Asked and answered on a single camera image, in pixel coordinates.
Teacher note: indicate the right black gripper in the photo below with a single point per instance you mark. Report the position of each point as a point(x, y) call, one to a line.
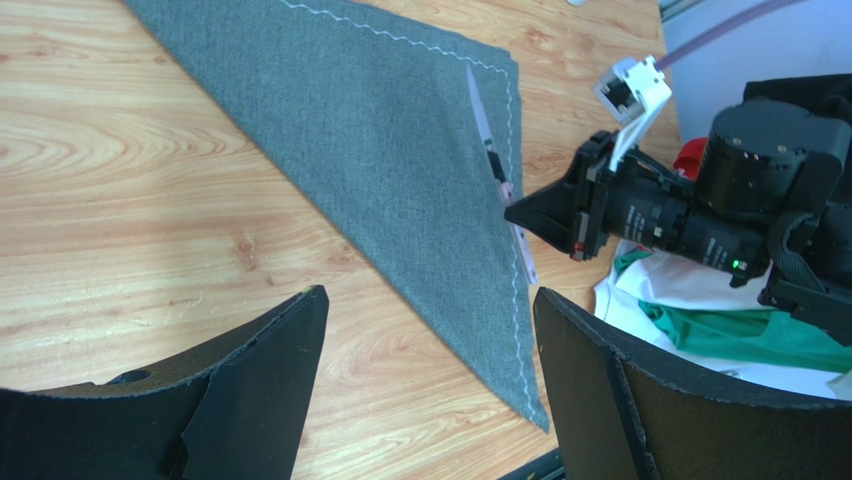
point(643, 202)

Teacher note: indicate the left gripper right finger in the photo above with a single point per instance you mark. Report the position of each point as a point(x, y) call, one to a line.
point(623, 408)

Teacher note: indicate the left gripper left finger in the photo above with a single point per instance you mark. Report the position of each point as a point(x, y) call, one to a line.
point(233, 407)

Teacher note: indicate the grey felt napkin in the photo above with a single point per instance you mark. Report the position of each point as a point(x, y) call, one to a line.
point(395, 130)

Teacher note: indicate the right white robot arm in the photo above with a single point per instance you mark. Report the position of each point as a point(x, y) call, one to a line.
point(765, 204)

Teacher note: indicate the white garment with green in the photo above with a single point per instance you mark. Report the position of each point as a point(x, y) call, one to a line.
point(690, 310)

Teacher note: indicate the black garment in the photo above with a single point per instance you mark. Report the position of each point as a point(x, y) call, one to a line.
point(827, 96)

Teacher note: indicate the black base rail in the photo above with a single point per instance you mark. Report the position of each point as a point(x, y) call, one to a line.
point(546, 467)

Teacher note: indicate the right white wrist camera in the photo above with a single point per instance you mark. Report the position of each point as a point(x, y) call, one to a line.
point(635, 93)

